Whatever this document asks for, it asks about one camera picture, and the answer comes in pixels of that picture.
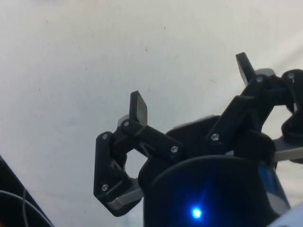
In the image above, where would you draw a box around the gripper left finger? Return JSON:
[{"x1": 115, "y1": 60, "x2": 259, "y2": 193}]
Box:
[{"x1": 93, "y1": 90, "x2": 186, "y2": 217}]

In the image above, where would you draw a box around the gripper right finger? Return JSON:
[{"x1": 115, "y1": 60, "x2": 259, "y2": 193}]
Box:
[{"x1": 205, "y1": 52, "x2": 303, "y2": 164}]

